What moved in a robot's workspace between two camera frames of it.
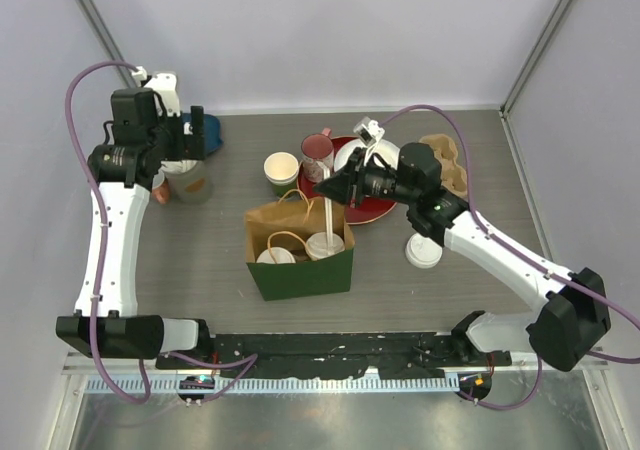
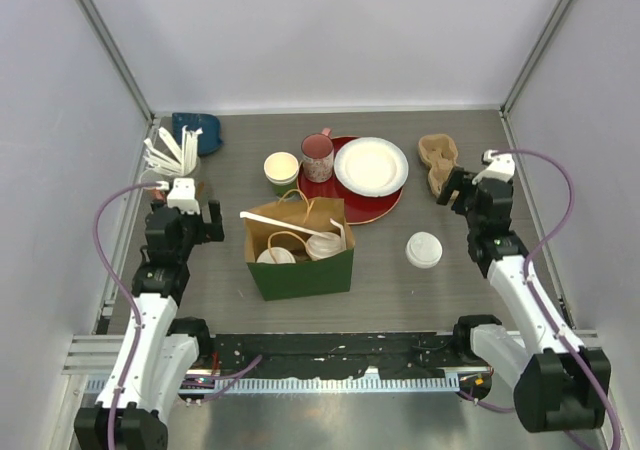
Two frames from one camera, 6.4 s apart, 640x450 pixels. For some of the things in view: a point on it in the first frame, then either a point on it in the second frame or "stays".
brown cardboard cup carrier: x=453 y=177 stays
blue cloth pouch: x=211 y=131 stays
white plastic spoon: x=328 y=213 to x=342 y=234
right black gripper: x=347 y=186 to x=457 y=181
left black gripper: x=196 y=128 to x=206 y=231
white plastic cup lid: x=317 y=245 stays
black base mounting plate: x=317 y=356 stays
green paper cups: x=281 y=170 stays
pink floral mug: x=317 y=147 stays
